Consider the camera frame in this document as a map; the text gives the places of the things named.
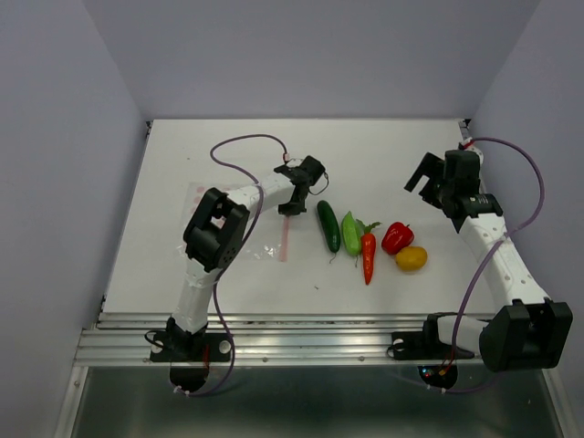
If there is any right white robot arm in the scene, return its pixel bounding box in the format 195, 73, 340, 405
405, 149, 573, 372

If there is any red bell pepper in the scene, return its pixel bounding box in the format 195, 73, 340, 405
381, 222, 414, 256

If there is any aluminium rail frame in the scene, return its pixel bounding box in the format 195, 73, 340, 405
57, 119, 579, 437

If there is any orange carrot with leaves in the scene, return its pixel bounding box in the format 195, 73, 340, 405
356, 219, 381, 286

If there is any yellow lemon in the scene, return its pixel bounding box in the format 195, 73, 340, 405
395, 246, 428, 272

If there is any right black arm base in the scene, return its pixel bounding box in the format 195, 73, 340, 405
386, 314, 458, 391

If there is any clear pink-dotted zip bag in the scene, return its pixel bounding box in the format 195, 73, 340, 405
177, 181, 293, 263

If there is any dark green cucumber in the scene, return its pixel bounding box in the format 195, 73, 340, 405
317, 200, 341, 261

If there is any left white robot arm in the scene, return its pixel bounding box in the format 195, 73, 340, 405
171, 156, 326, 360

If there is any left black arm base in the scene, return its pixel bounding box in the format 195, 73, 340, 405
143, 318, 235, 397

